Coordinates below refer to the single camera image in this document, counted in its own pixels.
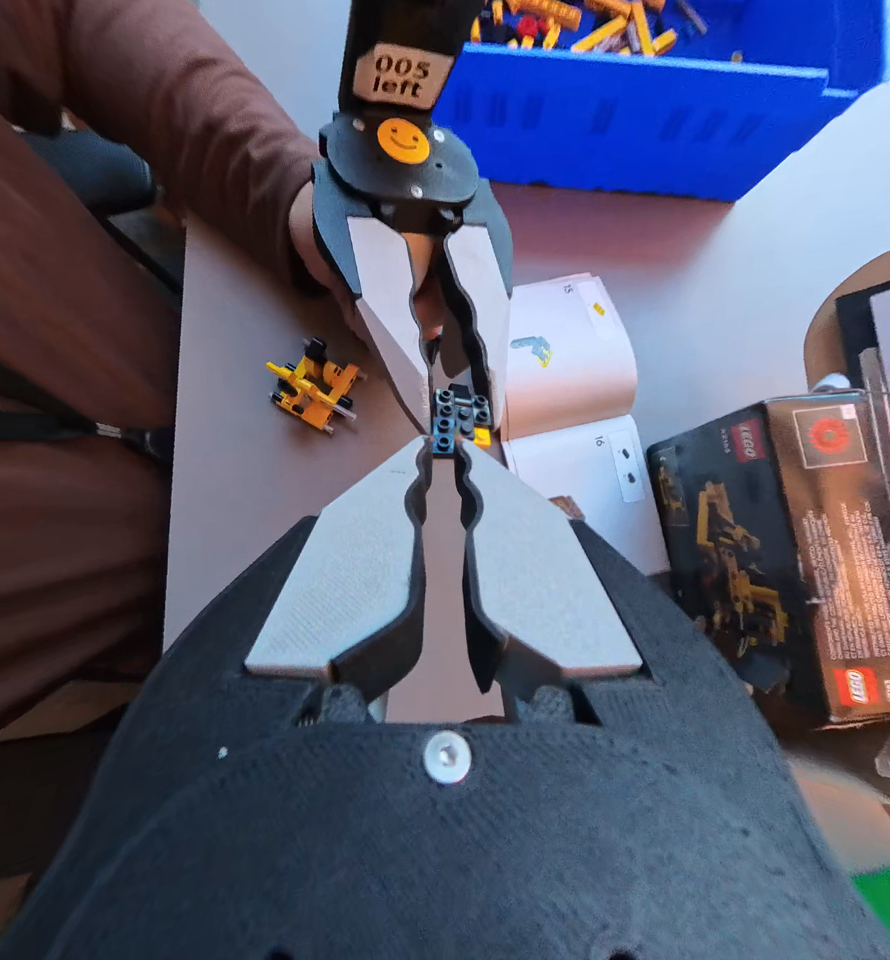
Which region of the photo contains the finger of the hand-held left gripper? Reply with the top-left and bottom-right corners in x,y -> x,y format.
436,228 -> 514,432
346,216 -> 437,439

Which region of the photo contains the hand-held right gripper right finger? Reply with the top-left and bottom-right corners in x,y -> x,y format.
454,442 -> 646,711

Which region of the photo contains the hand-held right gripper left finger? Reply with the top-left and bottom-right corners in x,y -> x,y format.
244,435 -> 433,700

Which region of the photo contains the black and yellow lego assembly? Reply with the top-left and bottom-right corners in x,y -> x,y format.
428,382 -> 495,451

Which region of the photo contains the person's left forearm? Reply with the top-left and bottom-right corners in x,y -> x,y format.
62,0 -> 319,294

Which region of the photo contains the yellow lego model section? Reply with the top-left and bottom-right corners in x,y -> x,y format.
265,337 -> 364,438

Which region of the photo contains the dark lego set box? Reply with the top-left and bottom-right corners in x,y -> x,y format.
646,397 -> 890,729

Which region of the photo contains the pile of loose lego pieces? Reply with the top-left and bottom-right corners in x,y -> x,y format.
469,0 -> 709,57

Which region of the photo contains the person's left hand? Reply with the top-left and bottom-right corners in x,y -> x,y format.
289,182 -> 459,350

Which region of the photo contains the white instruction booklet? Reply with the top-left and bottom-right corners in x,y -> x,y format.
501,273 -> 671,579

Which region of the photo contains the blue plastic bin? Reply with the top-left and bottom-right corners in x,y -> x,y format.
430,0 -> 890,204

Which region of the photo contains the person's torso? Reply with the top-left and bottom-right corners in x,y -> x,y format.
0,75 -> 184,751

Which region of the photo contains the wooden display board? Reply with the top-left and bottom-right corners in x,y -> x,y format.
803,240 -> 890,391

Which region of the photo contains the black lanyard strap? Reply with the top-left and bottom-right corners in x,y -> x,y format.
0,345 -> 176,462

